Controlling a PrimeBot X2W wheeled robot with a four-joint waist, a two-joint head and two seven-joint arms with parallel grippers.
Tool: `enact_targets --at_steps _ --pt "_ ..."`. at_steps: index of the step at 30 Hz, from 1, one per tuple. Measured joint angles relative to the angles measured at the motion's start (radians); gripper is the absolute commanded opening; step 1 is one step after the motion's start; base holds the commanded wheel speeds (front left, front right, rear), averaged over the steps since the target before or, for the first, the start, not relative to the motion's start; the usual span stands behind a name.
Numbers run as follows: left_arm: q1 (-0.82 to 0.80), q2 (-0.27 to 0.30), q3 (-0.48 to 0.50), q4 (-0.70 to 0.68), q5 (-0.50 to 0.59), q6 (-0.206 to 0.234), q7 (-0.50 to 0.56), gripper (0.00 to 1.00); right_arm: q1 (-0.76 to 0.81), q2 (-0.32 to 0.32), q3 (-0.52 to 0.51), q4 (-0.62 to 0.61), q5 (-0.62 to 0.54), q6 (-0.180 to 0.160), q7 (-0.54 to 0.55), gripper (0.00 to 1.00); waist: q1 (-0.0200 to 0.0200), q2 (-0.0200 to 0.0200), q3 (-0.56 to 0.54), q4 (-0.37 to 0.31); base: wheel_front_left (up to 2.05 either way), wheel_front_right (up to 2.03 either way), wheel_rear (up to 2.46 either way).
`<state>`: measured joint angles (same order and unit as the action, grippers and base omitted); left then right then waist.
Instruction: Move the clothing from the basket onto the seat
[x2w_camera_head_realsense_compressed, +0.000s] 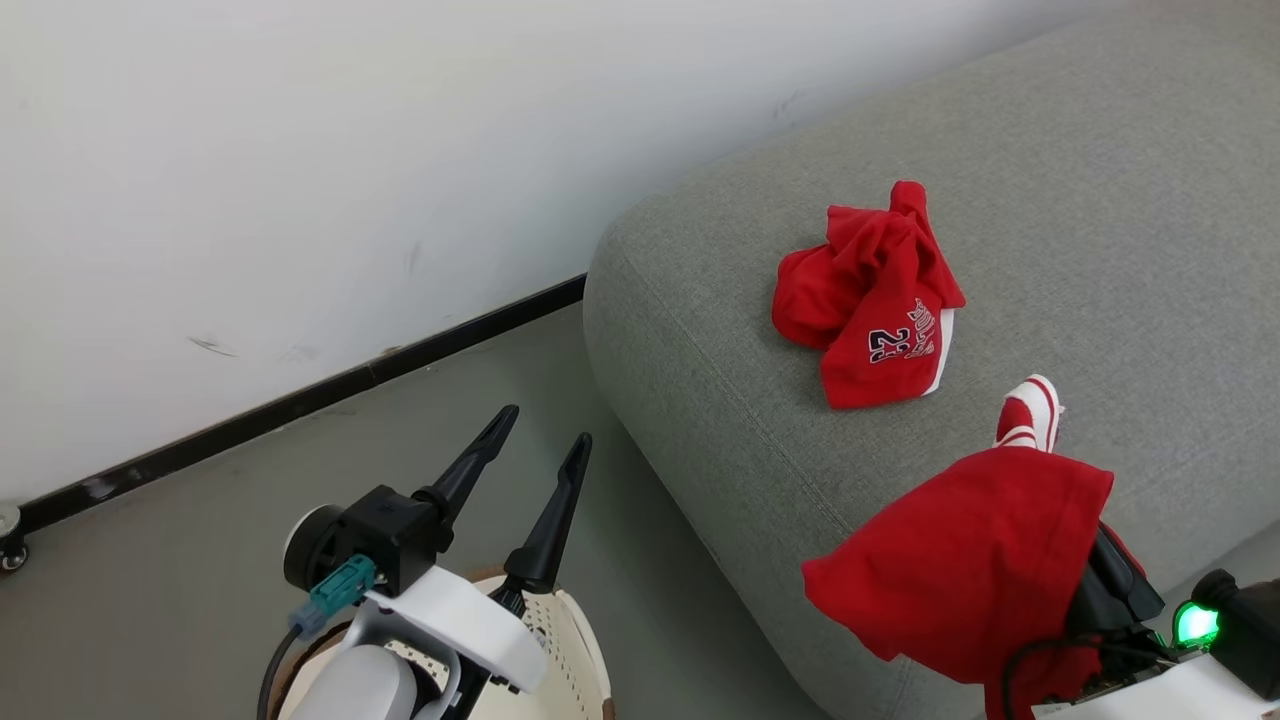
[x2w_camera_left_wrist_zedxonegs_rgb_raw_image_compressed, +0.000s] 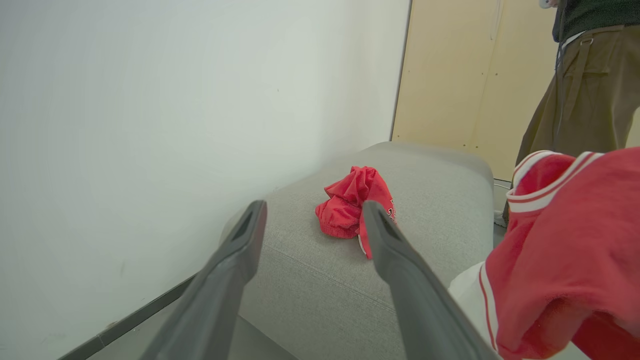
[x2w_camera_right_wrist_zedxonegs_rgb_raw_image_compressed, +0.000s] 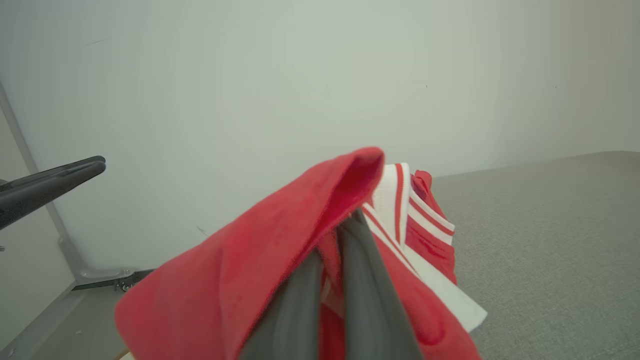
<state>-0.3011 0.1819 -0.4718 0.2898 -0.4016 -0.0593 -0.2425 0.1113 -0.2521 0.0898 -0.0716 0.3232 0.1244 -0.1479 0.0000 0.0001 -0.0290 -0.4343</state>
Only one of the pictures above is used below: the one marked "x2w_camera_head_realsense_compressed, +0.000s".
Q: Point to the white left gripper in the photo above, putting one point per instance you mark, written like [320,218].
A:
[470,625]

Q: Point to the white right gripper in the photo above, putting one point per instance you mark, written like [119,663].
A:
[1180,695]

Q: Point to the red garment with white stripe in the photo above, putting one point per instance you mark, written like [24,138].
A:
[970,570]

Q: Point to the red jersey with number print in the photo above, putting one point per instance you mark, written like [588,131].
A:
[880,300]

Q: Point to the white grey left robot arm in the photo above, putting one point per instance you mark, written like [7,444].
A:
[365,690]

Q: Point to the grey fabric sofa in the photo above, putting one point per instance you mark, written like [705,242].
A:
[1050,200]

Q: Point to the cream perforated laundry basket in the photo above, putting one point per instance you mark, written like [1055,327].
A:
[565,650]

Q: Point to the black baseboard strip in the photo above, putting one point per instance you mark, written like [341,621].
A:
[300,400]

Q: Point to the black caster wheel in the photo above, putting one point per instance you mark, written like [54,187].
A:
[12,557]

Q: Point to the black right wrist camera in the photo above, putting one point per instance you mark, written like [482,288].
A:
[1245,630]

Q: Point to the teal left camera connector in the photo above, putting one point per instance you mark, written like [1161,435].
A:
[335,595]

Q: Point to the grey metal frame leg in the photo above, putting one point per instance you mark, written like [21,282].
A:
[7,520]

